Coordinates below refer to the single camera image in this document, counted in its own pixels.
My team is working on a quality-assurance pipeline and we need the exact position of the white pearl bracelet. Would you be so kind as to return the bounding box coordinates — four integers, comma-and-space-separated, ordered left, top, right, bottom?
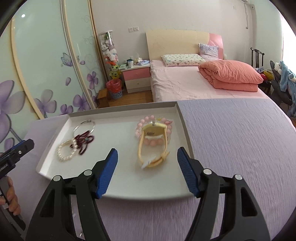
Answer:
57, 138, 78, 162

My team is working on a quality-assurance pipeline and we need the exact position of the dark red bead necklace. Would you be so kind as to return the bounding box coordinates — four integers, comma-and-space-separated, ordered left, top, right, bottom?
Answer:
70, 130, 95, 156

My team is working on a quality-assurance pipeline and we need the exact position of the thin silver hoop bangle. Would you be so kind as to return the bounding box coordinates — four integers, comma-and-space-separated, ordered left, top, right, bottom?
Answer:
72, 120, 96, 137

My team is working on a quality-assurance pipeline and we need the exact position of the yellow wrist watch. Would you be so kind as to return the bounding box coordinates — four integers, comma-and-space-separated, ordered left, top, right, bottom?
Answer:
136, 120, 171, 169

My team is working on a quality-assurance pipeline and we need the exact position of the pink bead bracelet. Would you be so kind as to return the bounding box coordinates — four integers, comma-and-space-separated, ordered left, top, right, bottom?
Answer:
134, 115, 174, 147

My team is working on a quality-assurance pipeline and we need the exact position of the person left hand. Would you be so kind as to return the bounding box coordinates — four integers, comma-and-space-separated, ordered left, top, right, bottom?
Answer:
6, 177, 21, 216

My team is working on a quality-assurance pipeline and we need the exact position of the purple table cloth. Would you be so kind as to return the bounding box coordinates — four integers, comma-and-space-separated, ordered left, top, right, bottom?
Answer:
10, 98, 295, 240

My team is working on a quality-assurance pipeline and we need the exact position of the sliding floral wardrobe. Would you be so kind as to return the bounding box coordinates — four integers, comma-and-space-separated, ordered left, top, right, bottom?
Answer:
1, 1, 105, 152

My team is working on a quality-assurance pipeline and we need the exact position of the small wooden stool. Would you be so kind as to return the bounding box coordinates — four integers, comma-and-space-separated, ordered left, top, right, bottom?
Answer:
97, 88, 110, 108

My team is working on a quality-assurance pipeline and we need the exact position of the grey cardboard tray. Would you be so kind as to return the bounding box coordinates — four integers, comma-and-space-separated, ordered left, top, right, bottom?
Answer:
36, 101, 201, 202

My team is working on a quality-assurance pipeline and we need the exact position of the red lined waste bin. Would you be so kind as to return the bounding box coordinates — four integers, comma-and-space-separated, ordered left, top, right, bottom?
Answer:
106, 79, 122, 99

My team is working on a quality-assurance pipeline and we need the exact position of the plush toy display tube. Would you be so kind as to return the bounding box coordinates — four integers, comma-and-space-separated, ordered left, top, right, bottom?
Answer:
98, 31, 120, 80

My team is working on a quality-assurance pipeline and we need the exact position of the folded coral duvet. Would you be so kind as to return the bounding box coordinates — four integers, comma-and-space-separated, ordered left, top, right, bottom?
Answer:
198, 60, 263, 92

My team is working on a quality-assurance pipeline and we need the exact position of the grey office chair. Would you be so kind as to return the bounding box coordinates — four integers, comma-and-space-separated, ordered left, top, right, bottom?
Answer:
269, 60, 292, 107

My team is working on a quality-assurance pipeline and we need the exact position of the pink white nightstand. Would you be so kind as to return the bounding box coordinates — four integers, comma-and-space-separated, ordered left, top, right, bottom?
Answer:
121, 63, 151, 93

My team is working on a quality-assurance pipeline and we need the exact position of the bed with pink sheet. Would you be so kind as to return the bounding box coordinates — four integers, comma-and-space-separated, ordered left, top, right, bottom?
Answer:
146, 30, 267, 102

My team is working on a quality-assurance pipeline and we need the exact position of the white mug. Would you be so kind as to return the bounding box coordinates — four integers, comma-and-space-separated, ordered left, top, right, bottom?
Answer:
127, 59, 134, 68

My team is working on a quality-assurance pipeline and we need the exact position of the dark wooden chair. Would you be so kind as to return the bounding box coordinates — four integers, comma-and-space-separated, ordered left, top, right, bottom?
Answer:
250, 47, 265, 68

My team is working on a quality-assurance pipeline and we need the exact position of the small purple pillow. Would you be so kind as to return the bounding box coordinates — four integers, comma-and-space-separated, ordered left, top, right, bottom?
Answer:
199, 43, 219, 60

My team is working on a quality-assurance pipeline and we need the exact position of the floral white pillow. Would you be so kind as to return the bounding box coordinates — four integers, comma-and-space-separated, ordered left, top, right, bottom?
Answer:
162, 54, 206, 67

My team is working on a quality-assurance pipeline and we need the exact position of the wall power socket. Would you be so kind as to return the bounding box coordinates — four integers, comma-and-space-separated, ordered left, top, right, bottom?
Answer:
128, 27, 139, 33

